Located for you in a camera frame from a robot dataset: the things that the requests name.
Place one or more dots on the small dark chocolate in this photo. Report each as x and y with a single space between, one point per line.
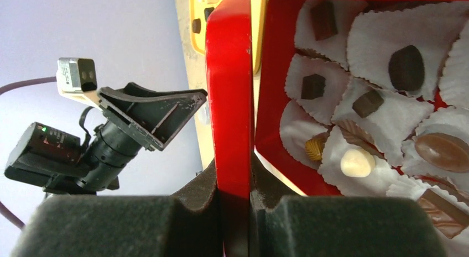
406 69

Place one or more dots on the brown rectangular chocolate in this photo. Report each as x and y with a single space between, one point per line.
323 20

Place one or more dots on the ridged milk chocolate bar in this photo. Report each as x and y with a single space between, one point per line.
446 217

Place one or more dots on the red box lid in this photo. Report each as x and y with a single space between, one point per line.
230 83

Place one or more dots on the dark cube chocolate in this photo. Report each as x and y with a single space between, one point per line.
313 86

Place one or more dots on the yellow tray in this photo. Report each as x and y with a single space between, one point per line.
208 18

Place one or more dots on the small gold ridged chocolate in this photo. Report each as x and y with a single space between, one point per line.
314 147

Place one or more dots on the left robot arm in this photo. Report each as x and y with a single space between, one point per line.
49 158

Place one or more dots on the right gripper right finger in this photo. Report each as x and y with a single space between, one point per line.
284 223

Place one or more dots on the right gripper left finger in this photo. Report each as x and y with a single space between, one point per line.
186 223

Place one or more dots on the red chocolate box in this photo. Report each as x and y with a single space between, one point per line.
354 62

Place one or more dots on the cream heart chocolate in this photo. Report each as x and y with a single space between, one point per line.
357 163

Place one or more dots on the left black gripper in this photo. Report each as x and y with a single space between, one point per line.
137 117

